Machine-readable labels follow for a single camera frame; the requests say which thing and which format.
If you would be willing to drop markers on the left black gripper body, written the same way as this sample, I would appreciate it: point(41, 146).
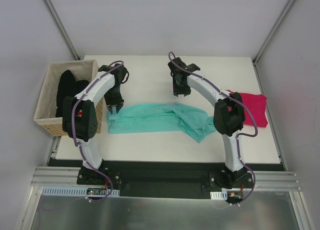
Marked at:
point(114, 103)

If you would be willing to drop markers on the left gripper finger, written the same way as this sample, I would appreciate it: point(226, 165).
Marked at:
point(110, 109)
point(119, 107)

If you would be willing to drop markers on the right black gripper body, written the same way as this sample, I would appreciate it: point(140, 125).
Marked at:
point(181, 89)

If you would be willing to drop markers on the teal t shirt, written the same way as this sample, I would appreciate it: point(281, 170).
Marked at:
point(162, 117)

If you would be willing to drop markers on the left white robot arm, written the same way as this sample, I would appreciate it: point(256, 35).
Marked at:
point(79, 118)

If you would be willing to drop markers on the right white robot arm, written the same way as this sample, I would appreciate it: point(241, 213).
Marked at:
point(228, 116)

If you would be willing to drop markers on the black t shirt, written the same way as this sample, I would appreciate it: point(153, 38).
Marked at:
point(68, 86)

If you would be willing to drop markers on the wicker laundry basket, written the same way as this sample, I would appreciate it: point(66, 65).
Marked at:
point(45, 114)

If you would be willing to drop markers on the folded pink t shirt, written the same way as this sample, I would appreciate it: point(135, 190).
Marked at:
point(257, 106)

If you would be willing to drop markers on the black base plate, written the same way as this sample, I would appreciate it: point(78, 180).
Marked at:
point(166, 179)

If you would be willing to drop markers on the aluminium rail frame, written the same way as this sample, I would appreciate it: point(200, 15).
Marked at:
point(269, 177)

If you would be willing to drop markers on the left slotted cable duct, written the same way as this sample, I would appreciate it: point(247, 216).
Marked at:
point(79, 192)

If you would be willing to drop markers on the slotted cable duct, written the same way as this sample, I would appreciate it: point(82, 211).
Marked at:
point(79, 192)
point(222, 195)

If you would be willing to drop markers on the right slotted cable duct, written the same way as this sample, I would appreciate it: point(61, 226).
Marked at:
point(222, 195)

